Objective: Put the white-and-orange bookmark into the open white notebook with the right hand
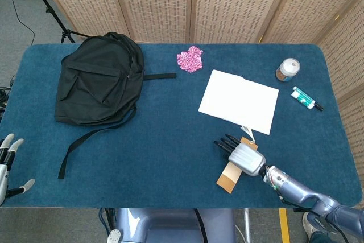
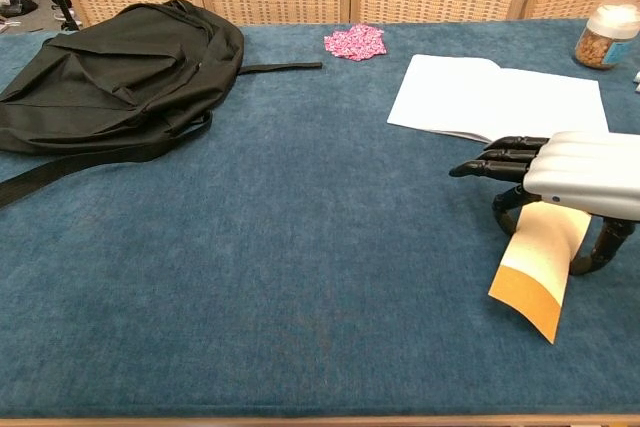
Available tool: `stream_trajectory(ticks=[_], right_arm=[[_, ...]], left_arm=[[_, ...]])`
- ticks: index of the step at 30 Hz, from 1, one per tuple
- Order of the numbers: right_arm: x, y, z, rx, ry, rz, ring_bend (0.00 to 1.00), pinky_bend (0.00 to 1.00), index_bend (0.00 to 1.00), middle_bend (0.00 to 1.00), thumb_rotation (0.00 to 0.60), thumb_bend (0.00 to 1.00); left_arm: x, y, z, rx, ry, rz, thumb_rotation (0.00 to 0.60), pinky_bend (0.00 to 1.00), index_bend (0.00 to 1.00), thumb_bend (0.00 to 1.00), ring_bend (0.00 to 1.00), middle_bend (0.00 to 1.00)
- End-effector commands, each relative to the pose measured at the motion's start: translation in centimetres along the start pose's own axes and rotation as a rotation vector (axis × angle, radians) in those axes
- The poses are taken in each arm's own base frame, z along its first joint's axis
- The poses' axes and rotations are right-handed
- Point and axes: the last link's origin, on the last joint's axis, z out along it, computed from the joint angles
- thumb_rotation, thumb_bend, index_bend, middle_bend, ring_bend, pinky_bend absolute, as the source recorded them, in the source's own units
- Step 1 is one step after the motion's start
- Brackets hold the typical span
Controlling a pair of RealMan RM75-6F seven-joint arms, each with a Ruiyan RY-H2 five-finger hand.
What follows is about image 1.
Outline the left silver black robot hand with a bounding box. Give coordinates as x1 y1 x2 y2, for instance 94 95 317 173
0 133 36 207

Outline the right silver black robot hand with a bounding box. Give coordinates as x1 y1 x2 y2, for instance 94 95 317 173
213 133 267 177

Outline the brown white paper bookmark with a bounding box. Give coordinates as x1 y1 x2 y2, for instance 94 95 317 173
216 125 259 195

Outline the open white notebook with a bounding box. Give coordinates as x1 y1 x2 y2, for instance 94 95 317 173
198 69 280 135

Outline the metal table leg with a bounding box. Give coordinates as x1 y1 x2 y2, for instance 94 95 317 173
243 208 253 243

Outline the small teal white tube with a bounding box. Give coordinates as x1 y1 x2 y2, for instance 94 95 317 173
290 90 305 102

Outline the teal white marker pen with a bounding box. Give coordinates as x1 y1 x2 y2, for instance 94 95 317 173
292 85 325 112

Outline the white sneaker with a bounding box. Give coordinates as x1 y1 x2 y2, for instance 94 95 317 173
301 212 317 238

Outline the brown jar with white lid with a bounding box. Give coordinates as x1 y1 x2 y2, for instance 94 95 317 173
275 57 301 83

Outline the blue-grey robot torso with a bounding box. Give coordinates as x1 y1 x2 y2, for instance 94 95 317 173
99 208 237 243

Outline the blue carpet table mat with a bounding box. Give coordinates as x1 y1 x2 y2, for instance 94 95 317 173
0 43 355 209

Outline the blue jeans leg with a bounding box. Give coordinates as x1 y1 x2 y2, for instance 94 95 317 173
309 231 342 243

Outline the pink patterned cloth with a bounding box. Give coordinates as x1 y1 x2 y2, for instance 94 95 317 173
176 45 204 73

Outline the black fabric backpack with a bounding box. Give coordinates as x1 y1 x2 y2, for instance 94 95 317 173
53 31 177 180

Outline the wicker folding screen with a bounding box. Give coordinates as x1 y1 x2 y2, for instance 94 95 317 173
34 0 364 181

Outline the black tripod stand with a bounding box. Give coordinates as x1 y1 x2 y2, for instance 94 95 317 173
22 0 93 44

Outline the black cable bundle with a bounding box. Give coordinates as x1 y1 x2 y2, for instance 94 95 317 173
0 75 16 113

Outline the thin black floor cable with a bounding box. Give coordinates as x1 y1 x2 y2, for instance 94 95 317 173
5 0 35 45

